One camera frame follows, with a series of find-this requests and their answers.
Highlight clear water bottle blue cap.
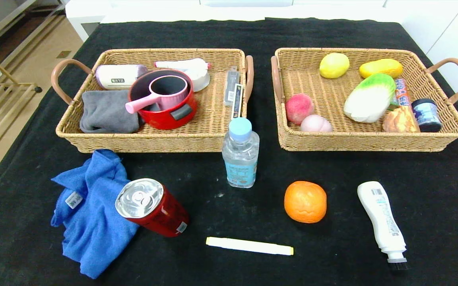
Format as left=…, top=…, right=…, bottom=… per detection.
left=222, top=117, right=260, bottom=189

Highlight orange fruit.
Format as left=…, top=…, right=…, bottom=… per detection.
left=284, top=181, right=328, bottom=224

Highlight white brush-tip bottle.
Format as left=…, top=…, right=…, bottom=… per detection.
left=357, top=181, right=409, bottom=271

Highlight red cooking pot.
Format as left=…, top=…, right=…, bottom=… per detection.
left=128, top=69, right=198, bottom=130

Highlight pink saucepan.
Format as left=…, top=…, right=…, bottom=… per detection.
left=125, top=75, right=189, bottom=114

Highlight red peach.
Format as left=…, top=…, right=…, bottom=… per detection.
left=285, top=93, right=314, bottom=126

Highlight pale pink peach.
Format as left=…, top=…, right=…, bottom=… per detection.
left=300, top=114, right=333, bottom=133

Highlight white tube pink cap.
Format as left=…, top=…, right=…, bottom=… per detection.
left=154, top=58, right=211, bottom=71

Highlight red soda can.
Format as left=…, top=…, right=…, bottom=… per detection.
left=115, top=178, right=190, bottom=238

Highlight cream marker pen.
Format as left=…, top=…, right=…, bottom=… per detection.
left=206, top=237, right=294, bottom=256

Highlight black table cloth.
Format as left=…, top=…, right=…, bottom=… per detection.
left=0, top=17, right=458, bottom=286

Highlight grey cloth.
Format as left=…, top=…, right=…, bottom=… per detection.
left=80, top=90, right=140, bottom=134

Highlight white cylindrical pouch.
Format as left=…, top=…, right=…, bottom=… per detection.
left=95, top=64, right=149, bottom=91

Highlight yellow lemon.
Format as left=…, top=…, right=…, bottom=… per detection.
left=319, top=52, right=350, bottom=79

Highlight toy napa cabbage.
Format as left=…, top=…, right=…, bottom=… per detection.
left=343, top=73, right=396, bottom=123

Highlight blue microfibre cloth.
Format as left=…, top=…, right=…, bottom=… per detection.
left=50, top=149, right=140, bottom=280

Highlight yellow mango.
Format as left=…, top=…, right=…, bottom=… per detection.
left=359, top=58, right=404, bottom=79

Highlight brown bread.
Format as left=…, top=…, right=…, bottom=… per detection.
left=382, top=105, right=421, bottom=133

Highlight orange and blue snack packet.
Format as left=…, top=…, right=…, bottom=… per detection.
left=390, top=78, right=412, bottom=108

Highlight dark blue jar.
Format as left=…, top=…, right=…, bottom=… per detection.
left=411, top=98, right=442, bottom=133

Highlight wooden rack on wheels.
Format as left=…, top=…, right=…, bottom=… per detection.
left=0, top=60, right=43, bottom=165

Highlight grey wooden shelf unit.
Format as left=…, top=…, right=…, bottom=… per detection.
left=0, top=0, right=68, bottom=68

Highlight wicker basket brown handles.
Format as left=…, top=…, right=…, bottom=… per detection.
left=51, top=48, right=254, bottom=153
left=271, top=48, right=458, bottom=152

